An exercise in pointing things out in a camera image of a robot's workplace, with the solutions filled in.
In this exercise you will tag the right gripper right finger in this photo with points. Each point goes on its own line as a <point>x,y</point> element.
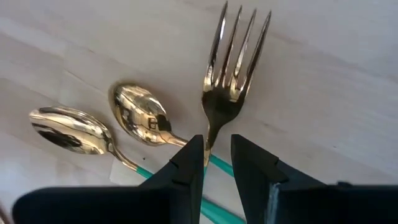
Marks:
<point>311,205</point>

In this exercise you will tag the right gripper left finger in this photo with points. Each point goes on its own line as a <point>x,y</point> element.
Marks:
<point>109,205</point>

